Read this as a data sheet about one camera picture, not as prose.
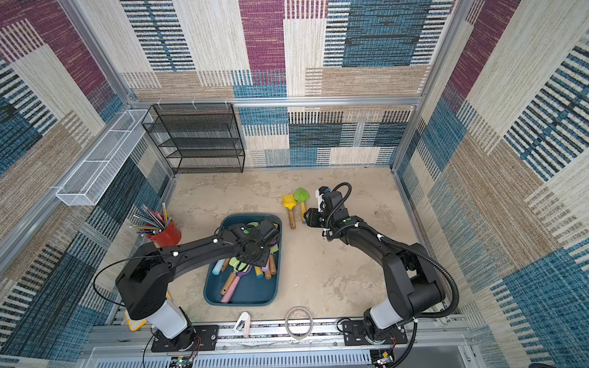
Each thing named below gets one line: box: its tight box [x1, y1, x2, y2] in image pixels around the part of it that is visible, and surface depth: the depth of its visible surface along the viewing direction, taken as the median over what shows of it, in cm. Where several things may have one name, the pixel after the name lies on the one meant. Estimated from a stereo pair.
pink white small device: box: [233, 311, 251, 338], surface depth 76 cm
